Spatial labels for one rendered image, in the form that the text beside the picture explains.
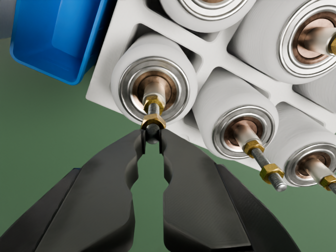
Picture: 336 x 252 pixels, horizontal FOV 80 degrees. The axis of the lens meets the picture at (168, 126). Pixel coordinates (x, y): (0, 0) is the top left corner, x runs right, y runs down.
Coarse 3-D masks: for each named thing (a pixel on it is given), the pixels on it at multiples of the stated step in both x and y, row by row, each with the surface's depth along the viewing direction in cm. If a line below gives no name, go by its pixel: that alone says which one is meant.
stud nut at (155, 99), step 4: (152, 96) 18; (156, 96) 18; (148, 100) 18; (152, 100) 18; (156, 100) 18; (160, 100) 18; (144, 104) 18; (148, 104) 18; (160, 104) 18; (144, 108) 18; (160, 108) 18; (160, 112) 18
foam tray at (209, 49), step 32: (128, 0) 24; (128, 32) 25; (160, 32) 25; (192, 32) 35; (224, 32) 26; (96, 64) 27; (192, 64) 32; (224, 64) 28; (96, 96) 29; (288, 96) 30; (192, 128) 32
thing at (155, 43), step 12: (144, 36) 28; (156, 36) 26; (132, 48) 20; (144, 48) 20; (156, 48) 20; (168, 48) 20; (180, 48) 26; (120, 60) 20; (132, 60) 20; (180, 60) 20; (120, 72) 21; (192, 72) 21; (192, 84) 22; (192, 96) 22; (120, 108) 23; (132, 120) 24
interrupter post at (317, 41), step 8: (312, 32) 19; (320, 32) 18; (328, 32) 17; (304, 40) 20; (312, 40) 19; (320, 40) 18; (328, 40) 17; (312, 48) 19; (320, 48) 18; (328, 48) 17
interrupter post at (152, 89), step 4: (148, 84) 21; (152, 84) 20; (156, 84) 20; (160, 84) 21; (148, 88) 20; (152, 88) 19; (156, 88) 19; (160, 88) 20; (144, 92) 20; (148, 92) 19; (152, 92) 19; (156, 92) 19; (160, 92) 19; (164, 92) 21; (144, 96) 19; (148, 96) 19; (160, 96) 19; (164, 96) 19; (144, 100) 19; (164, 100) 19; (164, 104) 19
